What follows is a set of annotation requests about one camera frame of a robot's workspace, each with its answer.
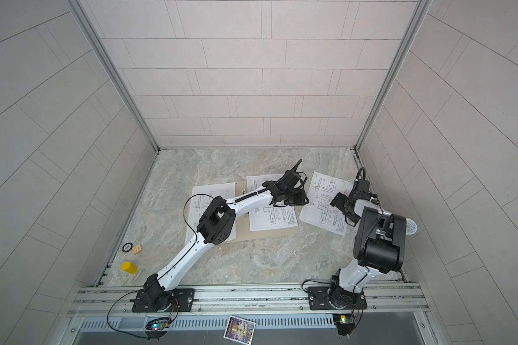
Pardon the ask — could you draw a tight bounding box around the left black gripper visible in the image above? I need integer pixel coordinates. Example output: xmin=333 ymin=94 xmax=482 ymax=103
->
xmin=282 ymin=189 xmax=313 ymax=206

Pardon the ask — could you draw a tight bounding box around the printed drawing sheet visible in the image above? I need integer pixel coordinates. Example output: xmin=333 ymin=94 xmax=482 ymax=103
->
xmin=246 ymin=173 xmax=298 ymax=231
xmin=185 ymin=183 xmax=236 ymax=244

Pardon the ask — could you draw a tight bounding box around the beige cardboard folder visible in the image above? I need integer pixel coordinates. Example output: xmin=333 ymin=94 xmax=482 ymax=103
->
xmin=228 ymin=180 xmax=301 ymax=244

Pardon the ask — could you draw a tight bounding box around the printed drawing sheet top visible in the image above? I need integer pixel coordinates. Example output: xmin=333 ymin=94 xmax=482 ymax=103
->
xmin=185 ymin=183 xmax=236 ymax=244

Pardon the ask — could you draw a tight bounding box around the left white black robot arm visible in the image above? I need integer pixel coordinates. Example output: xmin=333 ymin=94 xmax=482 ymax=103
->
xmin=132 ymin=160 xmax=309 ymax=313

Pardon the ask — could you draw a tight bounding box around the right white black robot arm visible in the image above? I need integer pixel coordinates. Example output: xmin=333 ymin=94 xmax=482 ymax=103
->
xmin=304 ymin=168 xmax=417 ymax=311

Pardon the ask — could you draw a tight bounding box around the stack of printed sheets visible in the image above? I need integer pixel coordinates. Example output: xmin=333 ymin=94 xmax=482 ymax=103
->
xmin=299 ymin=172 xmax=352 ymax=236

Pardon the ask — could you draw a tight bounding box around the blue yellow toy microphone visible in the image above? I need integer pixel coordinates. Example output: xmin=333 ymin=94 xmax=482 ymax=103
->
xmin=406 ymin=218 xmax=418 ymax=236

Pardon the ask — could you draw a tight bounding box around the right circuit board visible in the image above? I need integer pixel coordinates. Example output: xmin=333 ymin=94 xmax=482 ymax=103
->
xmin=332 ymin=314 xmax=357 ymax=336

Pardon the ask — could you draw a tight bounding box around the colourful picture card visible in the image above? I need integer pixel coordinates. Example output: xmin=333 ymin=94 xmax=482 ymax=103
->
xmin=223 ymin=316 xmax=256 ymax=345

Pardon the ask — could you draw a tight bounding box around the small wooden block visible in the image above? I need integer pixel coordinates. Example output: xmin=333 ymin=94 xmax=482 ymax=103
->
xmin=132 ymin=244 xmax=142 ymax=255

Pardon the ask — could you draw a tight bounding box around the yellow cylinder block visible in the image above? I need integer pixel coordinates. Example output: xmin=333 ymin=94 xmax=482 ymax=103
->
xmin=121 ymin=261 xmax=138 ymax=275

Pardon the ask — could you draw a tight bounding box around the left green circuit board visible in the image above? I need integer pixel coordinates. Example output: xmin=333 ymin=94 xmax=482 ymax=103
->
xmin=145 ymin=317 xmax=171 ymax=332

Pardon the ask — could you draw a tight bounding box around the aluminium mounting rail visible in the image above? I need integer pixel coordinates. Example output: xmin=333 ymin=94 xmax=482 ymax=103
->
xmin=67 ymin=281 xmax=429 ymax=317

